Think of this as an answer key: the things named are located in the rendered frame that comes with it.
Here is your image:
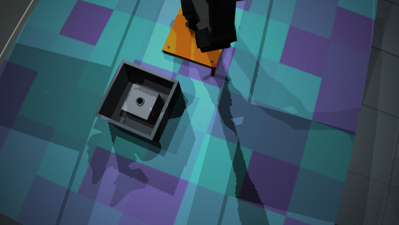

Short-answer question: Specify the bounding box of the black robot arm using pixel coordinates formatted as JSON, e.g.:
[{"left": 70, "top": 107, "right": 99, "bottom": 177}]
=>
[{"left": 181, "top": 0, "right": 242, "bottom": 53}]

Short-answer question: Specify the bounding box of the dark red peg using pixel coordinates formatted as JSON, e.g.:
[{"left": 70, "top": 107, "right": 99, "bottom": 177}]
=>
[{"left": 211, "top": 63, "right": 217, "bottom": 76}]

